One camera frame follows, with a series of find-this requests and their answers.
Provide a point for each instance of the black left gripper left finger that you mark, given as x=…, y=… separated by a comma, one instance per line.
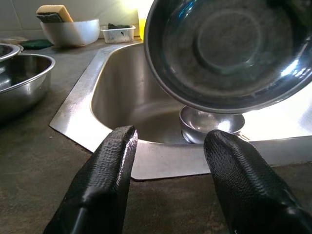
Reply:
x=102, y=182

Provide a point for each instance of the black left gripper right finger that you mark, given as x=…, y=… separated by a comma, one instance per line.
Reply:
x=243, y=185

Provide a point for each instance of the deep stainless steel bowl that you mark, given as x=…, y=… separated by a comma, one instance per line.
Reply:
x=207, y=126

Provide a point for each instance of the dark-centred steel plate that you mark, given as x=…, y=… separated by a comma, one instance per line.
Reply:
x=219, y=48

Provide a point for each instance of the stainless steel double sink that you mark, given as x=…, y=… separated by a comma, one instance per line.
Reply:
x=117, y=97

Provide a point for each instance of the wide stainless steel dish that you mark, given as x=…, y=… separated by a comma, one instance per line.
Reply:
x=24, y=92

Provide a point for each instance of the small clear plastic container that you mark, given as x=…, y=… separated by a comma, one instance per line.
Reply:
x=117, y=36

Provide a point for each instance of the white plastic bowl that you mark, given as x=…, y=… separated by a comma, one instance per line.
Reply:
x=70, y=34

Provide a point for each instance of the green scouring pad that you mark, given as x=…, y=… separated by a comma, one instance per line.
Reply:
x=36, y=44

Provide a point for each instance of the yellow dish soap bottle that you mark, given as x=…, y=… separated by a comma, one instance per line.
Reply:
x=142, y=26

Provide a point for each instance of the small stainless steel bowl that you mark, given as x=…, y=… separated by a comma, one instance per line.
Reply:
x=9, y=50

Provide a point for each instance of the yellow green-backed sponge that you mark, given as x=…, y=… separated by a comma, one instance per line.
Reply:
x=58, y=12

